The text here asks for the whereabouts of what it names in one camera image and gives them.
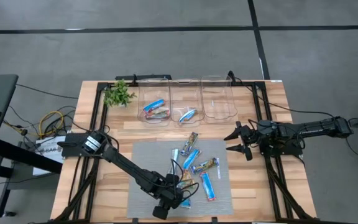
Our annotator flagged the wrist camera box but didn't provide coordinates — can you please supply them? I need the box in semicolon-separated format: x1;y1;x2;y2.
258;119;278;131
152;205;170;220

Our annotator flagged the green plant in white pot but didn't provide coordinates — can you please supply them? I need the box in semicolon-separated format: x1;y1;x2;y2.
103;79;137;108

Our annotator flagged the silver white bar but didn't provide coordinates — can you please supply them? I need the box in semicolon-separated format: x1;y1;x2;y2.
168;148;180;175

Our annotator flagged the grey woven placemat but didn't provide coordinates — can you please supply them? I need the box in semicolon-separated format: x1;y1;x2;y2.
126;139;234;218

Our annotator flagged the blue bar with red end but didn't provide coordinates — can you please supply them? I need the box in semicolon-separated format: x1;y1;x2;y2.
182;149;202;170
142;98;166;113
199;170;217;202

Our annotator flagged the black floor cable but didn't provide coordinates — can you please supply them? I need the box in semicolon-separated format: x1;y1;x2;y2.
16;83;79;100

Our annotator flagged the clear plastic bin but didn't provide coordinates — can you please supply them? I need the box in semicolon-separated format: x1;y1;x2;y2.
169;78;205;124
137;77;171;124
200;74;238;121

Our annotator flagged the black aluminium table frame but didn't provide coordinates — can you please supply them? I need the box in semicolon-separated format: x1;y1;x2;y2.
50;74;316;224

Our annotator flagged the yellow coiled cable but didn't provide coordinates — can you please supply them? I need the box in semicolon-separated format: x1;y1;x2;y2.
38;111;65;138

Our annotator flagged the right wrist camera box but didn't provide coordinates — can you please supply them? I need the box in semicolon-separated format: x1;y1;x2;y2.
258;119;278;131

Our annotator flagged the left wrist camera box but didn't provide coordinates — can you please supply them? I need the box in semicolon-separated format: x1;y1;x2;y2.
152;205;170;220

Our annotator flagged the black table cable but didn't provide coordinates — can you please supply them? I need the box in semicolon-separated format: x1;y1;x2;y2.
227;70;335;118

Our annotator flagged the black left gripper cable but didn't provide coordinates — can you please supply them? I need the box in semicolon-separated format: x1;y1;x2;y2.
169;158;200;200

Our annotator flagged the blue white bar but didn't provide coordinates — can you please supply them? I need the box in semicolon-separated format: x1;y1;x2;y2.
178;108;198;123

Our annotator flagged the green purple chewy bar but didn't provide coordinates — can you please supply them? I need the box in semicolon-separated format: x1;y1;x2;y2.
190;157;219;175
180;131;199;156

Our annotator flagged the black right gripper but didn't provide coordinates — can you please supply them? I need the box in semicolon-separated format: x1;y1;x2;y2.
224;121;262;162

